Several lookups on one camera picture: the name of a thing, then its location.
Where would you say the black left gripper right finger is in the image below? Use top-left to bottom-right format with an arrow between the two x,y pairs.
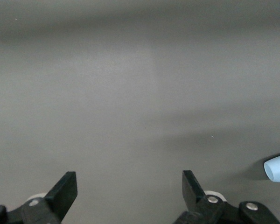
172,170 -> 280,224

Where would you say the dark grey table mat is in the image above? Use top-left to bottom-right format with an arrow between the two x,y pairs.
0,0 -> 280,224

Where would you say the light blue plastic cup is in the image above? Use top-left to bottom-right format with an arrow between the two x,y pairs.
263,152 -> 280,183

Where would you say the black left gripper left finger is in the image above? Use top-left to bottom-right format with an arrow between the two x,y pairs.
0,171 -> 78,224

